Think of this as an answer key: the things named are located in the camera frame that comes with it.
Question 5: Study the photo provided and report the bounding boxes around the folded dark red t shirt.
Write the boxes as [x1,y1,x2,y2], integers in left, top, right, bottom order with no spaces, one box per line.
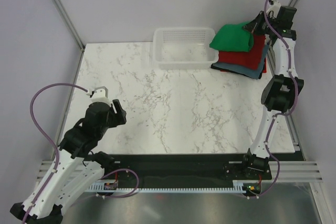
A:
[262,58,267,73]

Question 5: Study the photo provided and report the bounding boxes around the folded grey blue t shirt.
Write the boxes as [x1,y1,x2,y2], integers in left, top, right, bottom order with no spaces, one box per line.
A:
[211,45,269,80]

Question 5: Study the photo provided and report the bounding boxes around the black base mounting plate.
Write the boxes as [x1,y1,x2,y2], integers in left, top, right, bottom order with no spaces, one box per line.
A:
[103,154,272,189]

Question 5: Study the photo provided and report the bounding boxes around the aluminium extrusion rail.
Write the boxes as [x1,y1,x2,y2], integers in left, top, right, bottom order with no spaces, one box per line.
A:
[36,161,323,183]

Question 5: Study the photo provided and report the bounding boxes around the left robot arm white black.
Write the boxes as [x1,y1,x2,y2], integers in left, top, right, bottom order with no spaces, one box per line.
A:
[10,99,127,223]

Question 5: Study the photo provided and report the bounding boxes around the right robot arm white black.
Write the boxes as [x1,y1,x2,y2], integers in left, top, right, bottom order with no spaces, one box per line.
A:
[235,6,304,179]

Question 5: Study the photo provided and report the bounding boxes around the folded black t shirt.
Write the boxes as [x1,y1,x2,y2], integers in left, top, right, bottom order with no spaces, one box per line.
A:
[211,62,264,80]

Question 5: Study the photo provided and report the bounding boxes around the white slotted cable duct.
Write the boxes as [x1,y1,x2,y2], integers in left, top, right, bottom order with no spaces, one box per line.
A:
[85,180,261,194]

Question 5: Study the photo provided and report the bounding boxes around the white plastic basket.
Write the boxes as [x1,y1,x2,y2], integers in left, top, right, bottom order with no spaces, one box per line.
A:
[152,27,219,70]

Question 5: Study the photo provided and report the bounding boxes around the left aluminium frame post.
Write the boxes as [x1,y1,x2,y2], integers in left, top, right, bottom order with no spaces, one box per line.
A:
[52,0,85,52]

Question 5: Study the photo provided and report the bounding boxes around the green t shirt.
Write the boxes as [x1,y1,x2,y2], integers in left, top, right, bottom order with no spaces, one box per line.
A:
[209,22,254,52]

